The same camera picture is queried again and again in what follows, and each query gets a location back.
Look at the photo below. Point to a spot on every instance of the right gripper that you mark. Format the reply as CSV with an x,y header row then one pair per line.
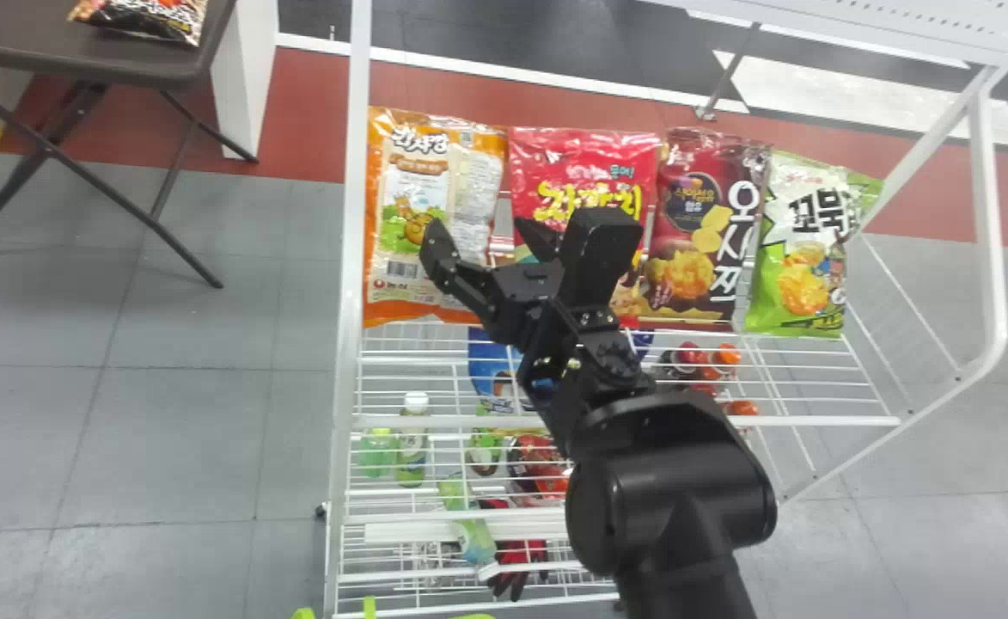
x,y
521,301

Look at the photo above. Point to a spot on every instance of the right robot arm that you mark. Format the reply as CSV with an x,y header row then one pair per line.
x,y
667,507

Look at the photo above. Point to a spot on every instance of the orange snack packet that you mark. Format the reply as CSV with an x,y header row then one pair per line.
x,y
409,189

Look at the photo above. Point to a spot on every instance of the blue snack packet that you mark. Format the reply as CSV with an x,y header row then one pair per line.
x,y
491,378

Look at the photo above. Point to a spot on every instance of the green bottle white cap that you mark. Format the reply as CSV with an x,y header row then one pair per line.
x,y
413,447

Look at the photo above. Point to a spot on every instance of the dark red snack packet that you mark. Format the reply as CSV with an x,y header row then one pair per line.
x,y
710,215

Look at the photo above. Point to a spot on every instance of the green snack packet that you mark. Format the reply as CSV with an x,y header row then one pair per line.
x,y
804,258

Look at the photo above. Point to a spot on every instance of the red gloves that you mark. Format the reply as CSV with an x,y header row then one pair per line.
x,y
516,567

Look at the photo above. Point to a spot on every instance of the black snack packet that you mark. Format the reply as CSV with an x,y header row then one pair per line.
x,y
138,13

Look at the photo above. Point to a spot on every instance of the dark side table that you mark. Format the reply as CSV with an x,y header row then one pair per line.
x,y
82,52

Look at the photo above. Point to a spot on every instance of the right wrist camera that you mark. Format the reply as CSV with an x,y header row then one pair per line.
x,y
598,254

